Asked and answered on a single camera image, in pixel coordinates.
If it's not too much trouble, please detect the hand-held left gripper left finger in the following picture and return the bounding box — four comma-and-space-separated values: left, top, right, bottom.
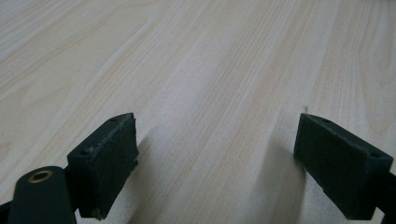
66, 112, 140, 220

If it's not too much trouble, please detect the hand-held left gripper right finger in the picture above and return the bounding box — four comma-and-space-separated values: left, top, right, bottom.
293, 112, 394, 221

